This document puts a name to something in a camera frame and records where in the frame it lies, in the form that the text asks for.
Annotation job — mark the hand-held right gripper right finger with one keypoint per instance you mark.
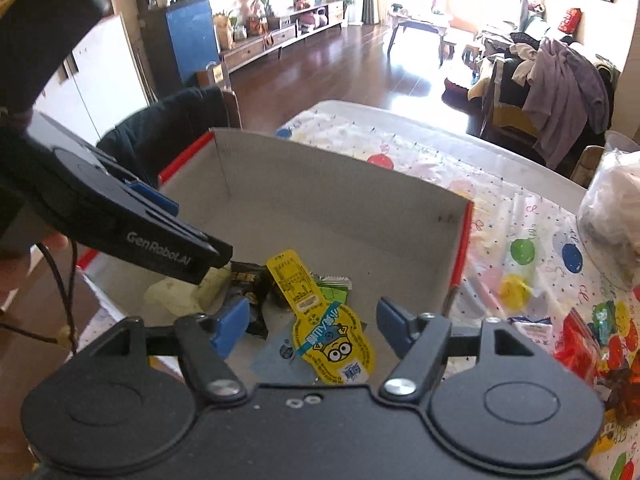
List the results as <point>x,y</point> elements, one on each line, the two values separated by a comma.
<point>392,325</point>

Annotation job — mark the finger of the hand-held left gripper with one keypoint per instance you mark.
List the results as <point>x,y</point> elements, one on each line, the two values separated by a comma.
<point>165,250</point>
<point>152,199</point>

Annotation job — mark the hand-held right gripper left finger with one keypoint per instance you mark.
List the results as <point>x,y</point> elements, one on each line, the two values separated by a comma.
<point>231,324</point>

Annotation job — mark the black snack packet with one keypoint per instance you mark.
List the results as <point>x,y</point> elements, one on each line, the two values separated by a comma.
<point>247,284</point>

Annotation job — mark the pale yellow snack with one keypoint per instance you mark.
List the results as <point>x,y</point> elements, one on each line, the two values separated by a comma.
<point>170,295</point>

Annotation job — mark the blue-grey snack packet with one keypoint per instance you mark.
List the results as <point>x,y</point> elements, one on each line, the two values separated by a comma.
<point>280,356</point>

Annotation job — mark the green snack packet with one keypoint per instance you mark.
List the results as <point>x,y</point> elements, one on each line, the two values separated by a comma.
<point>334,290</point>

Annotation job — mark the yellow cartoon snack packet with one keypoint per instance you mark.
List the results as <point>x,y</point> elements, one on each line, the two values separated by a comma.
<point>320,332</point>

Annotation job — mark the red cardboard box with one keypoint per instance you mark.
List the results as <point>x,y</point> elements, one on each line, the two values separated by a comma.
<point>325,200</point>

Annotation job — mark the person's left hand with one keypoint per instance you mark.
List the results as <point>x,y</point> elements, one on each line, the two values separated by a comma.
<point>20,270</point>

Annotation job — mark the dark jacket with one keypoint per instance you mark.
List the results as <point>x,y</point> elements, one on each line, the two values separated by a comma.
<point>165,127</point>

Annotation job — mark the white cabinet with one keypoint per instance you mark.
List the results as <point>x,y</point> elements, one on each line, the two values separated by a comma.
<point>105,72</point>

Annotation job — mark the white snack packet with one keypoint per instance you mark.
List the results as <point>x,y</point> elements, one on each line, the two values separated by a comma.
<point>530,327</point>

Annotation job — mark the brown paper bag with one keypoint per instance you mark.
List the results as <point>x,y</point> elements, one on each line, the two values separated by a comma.
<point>214,75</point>

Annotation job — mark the dark cabinet blue panel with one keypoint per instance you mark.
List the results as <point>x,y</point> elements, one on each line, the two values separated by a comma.
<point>190,40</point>

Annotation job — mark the red snack packet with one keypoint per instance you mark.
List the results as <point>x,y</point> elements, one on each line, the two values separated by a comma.
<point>575,345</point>

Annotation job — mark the wooden television cabinet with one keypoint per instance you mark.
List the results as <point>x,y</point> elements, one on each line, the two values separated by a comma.
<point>280,35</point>

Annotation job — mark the green wrapped candy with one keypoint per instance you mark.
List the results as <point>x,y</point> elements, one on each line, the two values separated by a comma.
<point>603,312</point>

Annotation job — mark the clear plastic container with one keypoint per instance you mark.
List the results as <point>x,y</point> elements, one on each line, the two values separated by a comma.
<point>612,240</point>

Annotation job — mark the dark red foil packet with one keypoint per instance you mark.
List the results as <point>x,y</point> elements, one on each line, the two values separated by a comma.
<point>620,390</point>

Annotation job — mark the pink plush toy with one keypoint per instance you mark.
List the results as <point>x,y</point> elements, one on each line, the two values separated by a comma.
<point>309,20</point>

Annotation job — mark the chair with piled clothes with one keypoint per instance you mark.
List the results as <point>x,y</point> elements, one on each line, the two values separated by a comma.
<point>505,105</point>

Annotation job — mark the white plastic bag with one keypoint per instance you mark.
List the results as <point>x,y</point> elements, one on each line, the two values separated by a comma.
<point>617,195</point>

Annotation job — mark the small wooden stool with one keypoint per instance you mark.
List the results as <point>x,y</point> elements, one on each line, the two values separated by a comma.
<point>450,42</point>
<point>471,52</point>

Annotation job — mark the purple-grey clothing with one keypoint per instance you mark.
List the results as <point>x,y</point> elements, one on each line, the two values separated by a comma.
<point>565,95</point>

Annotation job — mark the wooden coffee table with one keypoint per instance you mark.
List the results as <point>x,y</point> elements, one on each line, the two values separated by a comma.
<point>417,25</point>

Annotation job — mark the red cushion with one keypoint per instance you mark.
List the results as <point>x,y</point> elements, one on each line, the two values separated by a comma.
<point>570,21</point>

